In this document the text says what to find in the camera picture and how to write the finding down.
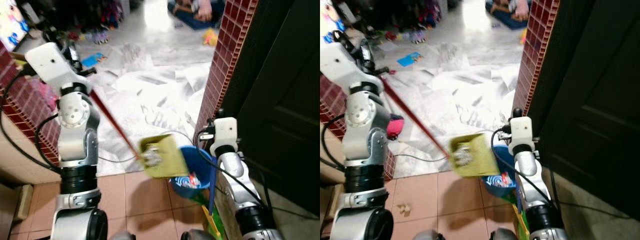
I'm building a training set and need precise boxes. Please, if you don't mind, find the blue plastic bucket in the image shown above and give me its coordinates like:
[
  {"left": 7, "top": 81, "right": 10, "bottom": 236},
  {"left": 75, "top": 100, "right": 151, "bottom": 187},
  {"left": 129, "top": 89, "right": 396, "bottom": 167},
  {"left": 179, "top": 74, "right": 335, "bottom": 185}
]
[
  {"left": 479, "top": 144, "right": 521, "bottom": 198},
  {"left": 169, "top": 145, "right": 219, "bottom": 199}
]

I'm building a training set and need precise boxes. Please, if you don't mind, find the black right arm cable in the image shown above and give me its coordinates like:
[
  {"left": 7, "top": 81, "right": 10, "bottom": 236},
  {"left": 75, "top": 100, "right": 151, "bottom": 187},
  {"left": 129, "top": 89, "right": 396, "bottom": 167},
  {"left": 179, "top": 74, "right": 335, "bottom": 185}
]
[
  {"left": 491, "top": 129, "right": 623, "bottom": 221},
  {"left": 194, "top": 130, "right": 313, "bottom": 221}
]

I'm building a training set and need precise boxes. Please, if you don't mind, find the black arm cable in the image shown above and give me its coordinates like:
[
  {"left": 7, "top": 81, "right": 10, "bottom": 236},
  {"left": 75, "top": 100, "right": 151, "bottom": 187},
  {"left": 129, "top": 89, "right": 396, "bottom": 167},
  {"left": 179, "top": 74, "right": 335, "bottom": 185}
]
[
  {"left": 320, "top": 113, "right": 353, "bottom": 172},
  {"left": 491, "top": 129, "right": 623, "bottom": 221},
  {"left": 194, "top": 130, "right": 313, "bottom": 221},
  {"left": 0, "top": 70, "right": 63, "bottom": 173}
]

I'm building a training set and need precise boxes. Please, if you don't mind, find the grey robot right foot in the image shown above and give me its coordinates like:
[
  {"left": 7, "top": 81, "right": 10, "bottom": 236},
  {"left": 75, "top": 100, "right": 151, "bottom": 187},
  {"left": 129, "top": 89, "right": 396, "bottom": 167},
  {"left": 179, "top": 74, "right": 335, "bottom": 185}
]
[
  {"left": 489, "top": 227, "right": 527, "bottom": 240},
  {"left": 180, "top": 229, "right": 217, "bottom": 240}
]

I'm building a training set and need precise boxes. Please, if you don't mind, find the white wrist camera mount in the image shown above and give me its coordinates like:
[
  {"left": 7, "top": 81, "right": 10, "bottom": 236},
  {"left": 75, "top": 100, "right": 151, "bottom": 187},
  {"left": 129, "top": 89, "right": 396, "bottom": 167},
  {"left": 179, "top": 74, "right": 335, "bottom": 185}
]
[
  {"left": 24, "top": 42, "right": 81, "bottom": 92},
  {"left": 212, "top": 117, "right": 239, "bottom": 151},
  {"left": 320, "top": 42, "right": 374, "bottom": 94},
  {"left": 508, "top": 116, "right": 536, "bottom": 154}
]

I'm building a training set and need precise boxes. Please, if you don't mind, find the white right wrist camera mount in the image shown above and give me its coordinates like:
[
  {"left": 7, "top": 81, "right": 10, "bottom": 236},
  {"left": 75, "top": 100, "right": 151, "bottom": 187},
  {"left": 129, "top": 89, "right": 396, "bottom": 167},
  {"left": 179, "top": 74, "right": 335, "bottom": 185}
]
[
  {"left": 212, "top": 117, "right": 239, "bottom": 151},
  {"left": 508, "top": 116, "right": 536, "bottom": 154}
]

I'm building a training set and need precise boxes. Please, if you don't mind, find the blue picture book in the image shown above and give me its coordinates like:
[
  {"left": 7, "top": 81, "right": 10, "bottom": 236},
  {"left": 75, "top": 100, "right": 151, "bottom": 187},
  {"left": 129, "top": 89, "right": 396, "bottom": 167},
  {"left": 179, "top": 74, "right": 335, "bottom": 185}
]
[
  {"left": 80, "top": 52, "right": 108, "bottom": 68},
  {"left": 397, "top": 51, "right": 424, "bottom": 68}
]

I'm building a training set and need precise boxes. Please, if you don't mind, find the person bare foot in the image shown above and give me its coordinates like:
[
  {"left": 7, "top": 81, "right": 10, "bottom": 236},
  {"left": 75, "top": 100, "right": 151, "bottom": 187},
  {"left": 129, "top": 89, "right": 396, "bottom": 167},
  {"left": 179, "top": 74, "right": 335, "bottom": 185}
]
[
  {"left": 192, "top": 0, "right": 216, "bottom": 21},
  {"left": 514, "top": 0, "right": 531, "bottom": 21}
]

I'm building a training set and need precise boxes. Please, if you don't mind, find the pink bag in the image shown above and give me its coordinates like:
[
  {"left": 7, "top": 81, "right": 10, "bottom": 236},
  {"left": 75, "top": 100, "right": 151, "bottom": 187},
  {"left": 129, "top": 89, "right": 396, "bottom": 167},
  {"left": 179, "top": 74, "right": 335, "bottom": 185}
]
[
  {"left": 37, "top": 82, "right": 59, "bottom": 112},
  {"left": 385, "top": 113, "right": 405, "bottom": 141}
]

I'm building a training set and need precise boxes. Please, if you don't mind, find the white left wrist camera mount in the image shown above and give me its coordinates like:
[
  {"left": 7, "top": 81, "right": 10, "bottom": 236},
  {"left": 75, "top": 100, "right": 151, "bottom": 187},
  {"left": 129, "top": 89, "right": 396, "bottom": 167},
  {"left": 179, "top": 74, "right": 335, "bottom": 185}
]
[
  {"left": 320, "top": 42, "right": 374, "bottom": 94},
  {"left": 24, "top": 42, "right": 81, "bottom": 92}
]

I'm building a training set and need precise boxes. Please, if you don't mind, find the dark wooden door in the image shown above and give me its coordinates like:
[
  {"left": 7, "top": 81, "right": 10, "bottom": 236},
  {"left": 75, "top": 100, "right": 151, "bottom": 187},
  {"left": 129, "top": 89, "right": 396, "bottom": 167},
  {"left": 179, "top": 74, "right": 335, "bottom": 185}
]
[
  {"left": 220, "top": 0, "right": 321, "bottom": 221},
  {"left": 527, "top": 0, "right": 640, "bottom": 221}
]

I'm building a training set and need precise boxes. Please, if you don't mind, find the green yellow broom blue handle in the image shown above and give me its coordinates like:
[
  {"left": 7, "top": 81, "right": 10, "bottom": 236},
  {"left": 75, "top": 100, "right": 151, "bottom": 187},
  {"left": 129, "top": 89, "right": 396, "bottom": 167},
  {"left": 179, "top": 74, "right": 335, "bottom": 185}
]
[
  {"left": 512, "top": 197, "right": 531, "bottom": 240},
  {"left": 201, "top": 154, "right": 227, "bottom": 240}
]

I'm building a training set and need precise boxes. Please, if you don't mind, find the yellow-green dustpan red handle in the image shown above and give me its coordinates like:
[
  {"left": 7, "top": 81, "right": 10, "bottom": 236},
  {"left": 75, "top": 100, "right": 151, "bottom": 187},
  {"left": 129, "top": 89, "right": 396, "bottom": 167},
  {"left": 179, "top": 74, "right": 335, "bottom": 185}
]
[
  {"left": 88, "top": 88, "right": 190, "bottom": 180},
  {"left": 382, "top": 77, "right": 501, "bottom": 179}
]

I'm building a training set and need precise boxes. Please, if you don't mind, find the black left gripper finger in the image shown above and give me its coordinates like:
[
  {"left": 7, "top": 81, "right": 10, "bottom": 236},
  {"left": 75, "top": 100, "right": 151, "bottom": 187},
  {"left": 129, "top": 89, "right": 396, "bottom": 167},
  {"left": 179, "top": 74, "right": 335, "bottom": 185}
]
[
  {"left": 332, "top": 29, "right": 357, "bottom": 49},
  {"left": 42, "top": 29, "right": 66, "bottom": 47}
]

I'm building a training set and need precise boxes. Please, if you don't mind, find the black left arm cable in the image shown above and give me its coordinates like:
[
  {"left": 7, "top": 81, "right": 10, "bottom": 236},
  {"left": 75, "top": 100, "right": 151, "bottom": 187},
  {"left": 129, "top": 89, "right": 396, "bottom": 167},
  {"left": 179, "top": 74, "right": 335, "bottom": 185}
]
[
  {"left": 0, "top": 70, "right": 63, "bottom": 173},
  {"left": 320, "top": 113, "right": 353, "bottom": 172}
]

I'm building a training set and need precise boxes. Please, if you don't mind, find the screen with cartoon picture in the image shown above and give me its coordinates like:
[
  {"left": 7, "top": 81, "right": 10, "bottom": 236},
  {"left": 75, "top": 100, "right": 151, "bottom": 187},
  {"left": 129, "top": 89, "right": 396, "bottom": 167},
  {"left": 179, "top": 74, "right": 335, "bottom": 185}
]
[
  {"left": 320, "top": 0, "right": 346, "bottom": 46},
  {"left": 0, "top": 0, "right": 30, "bottom": 51}
]

